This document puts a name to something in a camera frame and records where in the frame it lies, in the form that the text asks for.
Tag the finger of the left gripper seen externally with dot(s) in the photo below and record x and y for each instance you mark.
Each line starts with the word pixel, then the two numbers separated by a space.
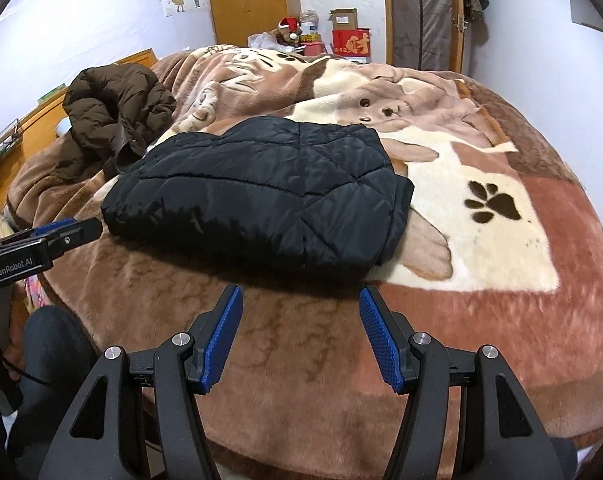
pixel 68 234

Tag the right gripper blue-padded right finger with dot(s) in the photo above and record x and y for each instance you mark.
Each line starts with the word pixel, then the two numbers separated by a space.
pixel 389 334

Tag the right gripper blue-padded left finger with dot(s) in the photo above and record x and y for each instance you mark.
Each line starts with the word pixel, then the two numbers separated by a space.
pixel 213 333

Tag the black puffer jacket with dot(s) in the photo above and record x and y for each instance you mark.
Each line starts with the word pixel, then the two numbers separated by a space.
pixel 268 194

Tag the person's left hand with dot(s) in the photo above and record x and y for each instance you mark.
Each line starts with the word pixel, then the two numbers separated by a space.
pixel 15 317

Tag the person's leg in jeans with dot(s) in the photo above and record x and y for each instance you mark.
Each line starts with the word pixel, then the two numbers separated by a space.
pixel 59 356

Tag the wooden bedside desk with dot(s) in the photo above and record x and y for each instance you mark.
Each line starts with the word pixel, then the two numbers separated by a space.
pixel 26 150

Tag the brown cream plush blanket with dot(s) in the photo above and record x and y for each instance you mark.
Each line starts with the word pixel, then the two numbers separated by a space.
pixel 502 246

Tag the brown puffer jacket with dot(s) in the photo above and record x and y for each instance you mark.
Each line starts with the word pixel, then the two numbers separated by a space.
pixel 115 111

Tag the red gift box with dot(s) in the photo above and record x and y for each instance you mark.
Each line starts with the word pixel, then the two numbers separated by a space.
pixel 355 43

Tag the santa hat plush toy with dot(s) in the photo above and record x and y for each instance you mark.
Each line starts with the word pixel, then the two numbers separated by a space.
pixel 288 32

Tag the cardboard box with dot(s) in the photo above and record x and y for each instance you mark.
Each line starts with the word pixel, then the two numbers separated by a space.
pixel 344 18

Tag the hanging bags on door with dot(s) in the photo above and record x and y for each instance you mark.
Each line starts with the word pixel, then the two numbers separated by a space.
pixel 474 20

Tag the wooden door frame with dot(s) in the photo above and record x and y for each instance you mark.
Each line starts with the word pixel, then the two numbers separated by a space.
pixel 425 34

